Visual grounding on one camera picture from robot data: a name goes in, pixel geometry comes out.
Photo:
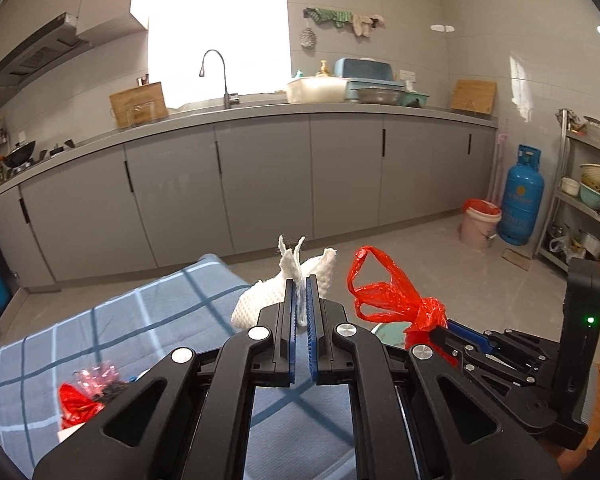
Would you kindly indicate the steel shelf rack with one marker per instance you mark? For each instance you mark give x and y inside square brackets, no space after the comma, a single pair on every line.
[565,160]

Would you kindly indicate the blue dish rack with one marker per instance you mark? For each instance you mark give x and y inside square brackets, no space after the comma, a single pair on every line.
[365,70]

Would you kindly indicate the white wall outlet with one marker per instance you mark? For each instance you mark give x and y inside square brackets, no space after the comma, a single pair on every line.
[407,76]

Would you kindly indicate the beige hanging gloves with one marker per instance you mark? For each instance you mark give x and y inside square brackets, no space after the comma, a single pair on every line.
[364,24]

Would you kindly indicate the black wok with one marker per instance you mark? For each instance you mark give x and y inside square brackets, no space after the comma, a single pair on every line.
[20,154]

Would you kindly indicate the red plastic bag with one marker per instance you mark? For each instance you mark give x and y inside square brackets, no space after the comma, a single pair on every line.
[380,295]

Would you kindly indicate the cream bowl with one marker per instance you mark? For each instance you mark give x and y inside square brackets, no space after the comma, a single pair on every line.
[596,175]

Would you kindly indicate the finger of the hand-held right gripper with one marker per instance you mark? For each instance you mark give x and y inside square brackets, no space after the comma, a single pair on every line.
[470,336]
[460,352]

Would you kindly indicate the small wooden cutting board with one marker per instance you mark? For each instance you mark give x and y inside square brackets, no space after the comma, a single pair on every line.
[472,96]

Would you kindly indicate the small green plastic basin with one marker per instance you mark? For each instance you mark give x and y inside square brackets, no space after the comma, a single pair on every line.
[416,100]

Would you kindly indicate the white wall hook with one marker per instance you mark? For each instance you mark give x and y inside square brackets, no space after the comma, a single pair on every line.
[442,27]

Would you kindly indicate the cardboard piece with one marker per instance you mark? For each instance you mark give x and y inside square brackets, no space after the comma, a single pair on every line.
[517,258]

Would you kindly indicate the red and clear wrapper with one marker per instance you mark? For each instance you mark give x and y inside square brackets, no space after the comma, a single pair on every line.
[77,405]

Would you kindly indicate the knife block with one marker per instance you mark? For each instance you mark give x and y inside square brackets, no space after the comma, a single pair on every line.
[143,80]

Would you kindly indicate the white plastic tub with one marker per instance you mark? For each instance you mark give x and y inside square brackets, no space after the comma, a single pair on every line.
[315,90]

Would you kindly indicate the white bowl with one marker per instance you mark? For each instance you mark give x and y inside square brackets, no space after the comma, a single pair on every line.
[570,187]

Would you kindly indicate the pink bucket with red liner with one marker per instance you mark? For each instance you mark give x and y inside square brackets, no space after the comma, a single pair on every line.
[477,227]

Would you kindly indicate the white foam net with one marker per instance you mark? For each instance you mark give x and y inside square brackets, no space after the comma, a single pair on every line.
[280,285]

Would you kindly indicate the bright window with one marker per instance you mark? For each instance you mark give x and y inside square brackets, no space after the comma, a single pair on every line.
[217,35]

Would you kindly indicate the curved steel faucet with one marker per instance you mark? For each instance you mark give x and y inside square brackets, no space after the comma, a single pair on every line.
[227,95]

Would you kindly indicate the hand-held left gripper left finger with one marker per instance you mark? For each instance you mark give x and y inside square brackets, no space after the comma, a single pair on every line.
[292,330]

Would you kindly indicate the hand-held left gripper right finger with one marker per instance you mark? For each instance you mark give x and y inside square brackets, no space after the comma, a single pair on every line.
[312,330]

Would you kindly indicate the blue checkered tablecloth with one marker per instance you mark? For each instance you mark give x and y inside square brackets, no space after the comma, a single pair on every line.
[130,320]

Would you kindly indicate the clear plastic wrap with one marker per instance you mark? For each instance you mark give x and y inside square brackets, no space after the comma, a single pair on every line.
[96,376]

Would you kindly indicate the green bowl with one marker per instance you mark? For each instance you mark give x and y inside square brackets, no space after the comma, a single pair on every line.
[594,199]

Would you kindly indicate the grey kitchen countertop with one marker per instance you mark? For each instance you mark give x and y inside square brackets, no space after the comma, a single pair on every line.
[260,110]

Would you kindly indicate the gas stove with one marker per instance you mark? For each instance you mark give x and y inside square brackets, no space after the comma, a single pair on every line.
[52,152]

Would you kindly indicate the steel colander basin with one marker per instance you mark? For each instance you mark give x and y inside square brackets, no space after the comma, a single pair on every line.
[380,95]

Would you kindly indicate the green hanging cloth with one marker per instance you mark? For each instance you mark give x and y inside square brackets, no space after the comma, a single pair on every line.
[330,15]

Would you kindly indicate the pale green metal basin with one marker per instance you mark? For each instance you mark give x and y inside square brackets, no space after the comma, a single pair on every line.
[390,332]

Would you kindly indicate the black foam net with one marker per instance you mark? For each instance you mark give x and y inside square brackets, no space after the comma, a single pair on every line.
[114,393]

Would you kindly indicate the black range hood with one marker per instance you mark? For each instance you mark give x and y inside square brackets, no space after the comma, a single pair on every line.
[30,55]

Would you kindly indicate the grey hanging duster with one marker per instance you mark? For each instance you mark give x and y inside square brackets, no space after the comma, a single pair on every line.
[307,38]

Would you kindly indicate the grey lower kitchen cabinets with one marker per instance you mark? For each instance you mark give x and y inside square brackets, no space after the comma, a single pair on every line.
[260,185]

